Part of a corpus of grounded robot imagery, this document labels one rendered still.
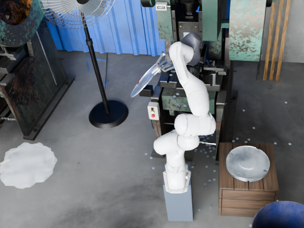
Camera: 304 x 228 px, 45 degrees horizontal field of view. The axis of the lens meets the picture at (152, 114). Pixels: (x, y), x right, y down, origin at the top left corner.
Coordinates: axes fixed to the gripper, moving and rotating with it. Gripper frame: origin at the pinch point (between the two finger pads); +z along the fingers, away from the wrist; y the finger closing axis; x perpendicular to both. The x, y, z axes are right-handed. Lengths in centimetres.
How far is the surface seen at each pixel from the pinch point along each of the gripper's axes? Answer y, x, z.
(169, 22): 10.5, -32.2, -9.9
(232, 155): -82, 0, 13
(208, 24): -7.8, -34.8, -27.2
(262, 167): -97, 6, -2
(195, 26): -3.5, -37.5, -17.7
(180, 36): -2.2, -37.3, -3.8
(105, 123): -17, -36, 124
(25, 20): 89, -35, 82
